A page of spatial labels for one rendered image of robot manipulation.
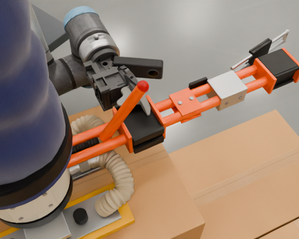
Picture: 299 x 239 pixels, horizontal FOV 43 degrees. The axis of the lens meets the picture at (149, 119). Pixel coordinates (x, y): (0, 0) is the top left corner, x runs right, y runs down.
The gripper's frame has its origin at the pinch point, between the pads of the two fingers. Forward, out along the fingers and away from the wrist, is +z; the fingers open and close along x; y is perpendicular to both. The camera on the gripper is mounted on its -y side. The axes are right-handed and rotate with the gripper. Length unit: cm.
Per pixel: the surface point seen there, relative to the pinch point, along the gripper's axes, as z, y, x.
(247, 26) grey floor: -107, -130, -110
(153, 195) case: 10.0, 4.0, -14.9
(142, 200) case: 10.0, 6.7, -14.9
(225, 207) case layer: 9, -24, -55
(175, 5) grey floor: -149, -96, -111
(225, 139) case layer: -13, -39, -55
